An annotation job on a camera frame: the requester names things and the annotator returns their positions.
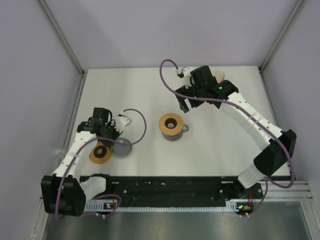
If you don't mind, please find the wooden dripper holder ring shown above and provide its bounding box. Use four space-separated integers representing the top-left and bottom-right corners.
158 112 184 136

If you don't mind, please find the grey glass server carafe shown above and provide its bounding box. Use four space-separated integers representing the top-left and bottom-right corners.
162 124 189 141

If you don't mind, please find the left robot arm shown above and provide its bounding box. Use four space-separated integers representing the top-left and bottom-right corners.
40 107 121 217

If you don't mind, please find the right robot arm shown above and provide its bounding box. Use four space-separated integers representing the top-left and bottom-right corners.
176 65 297 198

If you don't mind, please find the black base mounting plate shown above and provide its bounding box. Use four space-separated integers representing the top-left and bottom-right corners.
84 176 265 208

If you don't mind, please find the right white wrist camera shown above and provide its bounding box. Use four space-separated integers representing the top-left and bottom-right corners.
176 66 195 89

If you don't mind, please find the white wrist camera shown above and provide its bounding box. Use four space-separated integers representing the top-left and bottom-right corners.
176 66 195 89
115 110 131 133

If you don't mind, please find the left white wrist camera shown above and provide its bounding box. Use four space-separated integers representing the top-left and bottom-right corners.
115 110 131 133

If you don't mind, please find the wooden ring on table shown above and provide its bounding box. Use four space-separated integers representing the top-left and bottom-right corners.
88 142 113 165

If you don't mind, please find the right aluminium frame post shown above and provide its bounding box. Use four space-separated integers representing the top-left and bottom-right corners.
258 0 307 74

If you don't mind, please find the aluminium frame post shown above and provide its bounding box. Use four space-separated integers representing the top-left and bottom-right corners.
37 0 85 76
258 0 307 74

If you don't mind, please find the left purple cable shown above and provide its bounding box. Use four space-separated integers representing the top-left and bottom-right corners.
56 108 147 220

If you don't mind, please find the grey slotted cable duct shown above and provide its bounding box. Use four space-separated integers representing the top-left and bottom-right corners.
83 199 253 214

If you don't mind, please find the left aluminium frame post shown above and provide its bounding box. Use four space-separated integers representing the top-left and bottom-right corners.
37 0 85 76

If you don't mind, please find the aluminium front rail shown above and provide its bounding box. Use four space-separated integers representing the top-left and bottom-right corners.
40 181 314 201

